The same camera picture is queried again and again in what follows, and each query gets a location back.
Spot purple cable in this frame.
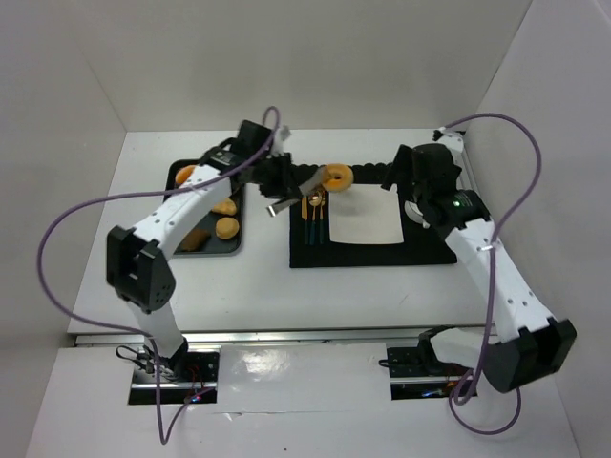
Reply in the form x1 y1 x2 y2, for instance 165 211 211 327
36 106 283 446
441 113 543 436

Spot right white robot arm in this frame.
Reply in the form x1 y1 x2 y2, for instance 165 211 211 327
382 143 577 393

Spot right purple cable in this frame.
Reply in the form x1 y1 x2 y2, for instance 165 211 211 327
441 113 543 436

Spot gold knife dark handle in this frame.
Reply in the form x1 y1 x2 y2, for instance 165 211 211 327
301 197 309 245

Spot metal tongs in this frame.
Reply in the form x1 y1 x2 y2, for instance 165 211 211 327
266 166 331 218

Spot gold spoon dark handle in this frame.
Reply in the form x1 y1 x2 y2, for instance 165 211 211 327
308 190 322 245

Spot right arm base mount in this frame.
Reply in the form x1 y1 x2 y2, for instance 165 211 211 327
378 325 469 401

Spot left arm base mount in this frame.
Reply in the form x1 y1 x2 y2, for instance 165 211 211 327
115 345 220 406

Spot aluminium rail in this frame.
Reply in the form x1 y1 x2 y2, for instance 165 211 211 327
454 131 478 192

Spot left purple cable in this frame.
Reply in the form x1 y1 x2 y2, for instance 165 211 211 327
36 106 283 446

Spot black baking tray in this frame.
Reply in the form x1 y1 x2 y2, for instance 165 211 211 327
175 185 245 257

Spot glazed ring donut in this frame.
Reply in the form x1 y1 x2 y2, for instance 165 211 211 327
322 163 354 193
215 217 241 240

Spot oval flat bread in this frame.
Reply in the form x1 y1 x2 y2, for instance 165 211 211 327
211 198 238 217

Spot brown bread piece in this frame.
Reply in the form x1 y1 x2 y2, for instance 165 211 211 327
179 227 211 252

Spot gold fork dark handle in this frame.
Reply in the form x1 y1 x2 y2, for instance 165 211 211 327
319 190 327 245

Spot white square plate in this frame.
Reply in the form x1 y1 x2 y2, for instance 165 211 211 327
328 184 404 245

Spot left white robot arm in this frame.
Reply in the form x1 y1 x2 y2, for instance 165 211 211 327
106 120 300 375

